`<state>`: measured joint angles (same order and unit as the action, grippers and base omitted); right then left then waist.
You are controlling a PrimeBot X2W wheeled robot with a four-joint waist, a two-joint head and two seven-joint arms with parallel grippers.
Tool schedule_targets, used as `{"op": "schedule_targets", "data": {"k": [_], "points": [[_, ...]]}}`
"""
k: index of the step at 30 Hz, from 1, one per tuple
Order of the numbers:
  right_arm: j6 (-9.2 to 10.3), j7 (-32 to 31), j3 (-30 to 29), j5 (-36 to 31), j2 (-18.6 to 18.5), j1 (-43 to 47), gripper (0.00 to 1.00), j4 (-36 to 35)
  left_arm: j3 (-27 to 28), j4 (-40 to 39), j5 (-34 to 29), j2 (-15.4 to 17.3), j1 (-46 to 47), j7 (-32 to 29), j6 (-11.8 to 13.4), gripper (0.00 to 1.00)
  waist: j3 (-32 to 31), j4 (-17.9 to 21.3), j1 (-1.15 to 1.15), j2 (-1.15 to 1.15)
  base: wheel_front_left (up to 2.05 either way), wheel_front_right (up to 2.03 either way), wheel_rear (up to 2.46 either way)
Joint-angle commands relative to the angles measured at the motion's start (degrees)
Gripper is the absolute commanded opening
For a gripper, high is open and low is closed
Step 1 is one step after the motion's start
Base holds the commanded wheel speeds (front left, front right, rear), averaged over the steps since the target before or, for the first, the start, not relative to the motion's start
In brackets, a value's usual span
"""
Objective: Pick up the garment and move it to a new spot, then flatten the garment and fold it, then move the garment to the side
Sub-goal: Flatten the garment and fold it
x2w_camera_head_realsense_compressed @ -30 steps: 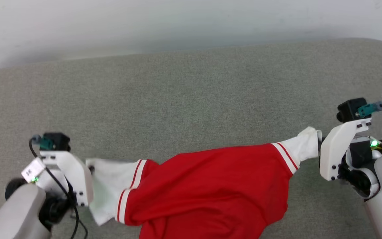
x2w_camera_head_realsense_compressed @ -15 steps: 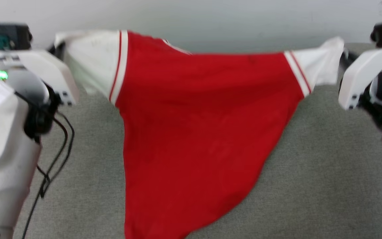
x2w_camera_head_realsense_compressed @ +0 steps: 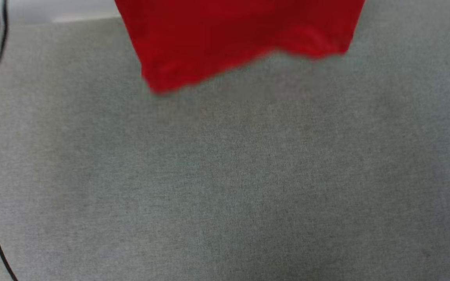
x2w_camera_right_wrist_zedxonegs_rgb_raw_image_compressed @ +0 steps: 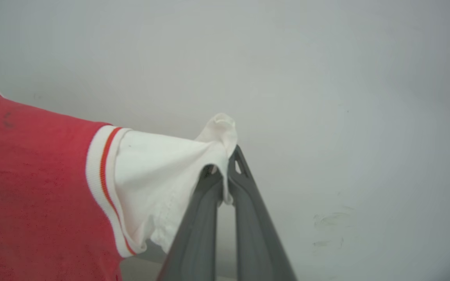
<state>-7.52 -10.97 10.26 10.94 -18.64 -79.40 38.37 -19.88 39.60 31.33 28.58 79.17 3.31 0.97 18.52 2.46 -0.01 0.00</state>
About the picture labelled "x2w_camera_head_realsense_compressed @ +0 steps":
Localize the grey fabric sofa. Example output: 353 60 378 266
0 0 450 281

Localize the red shirt with white collar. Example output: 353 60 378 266
114 0 366 95

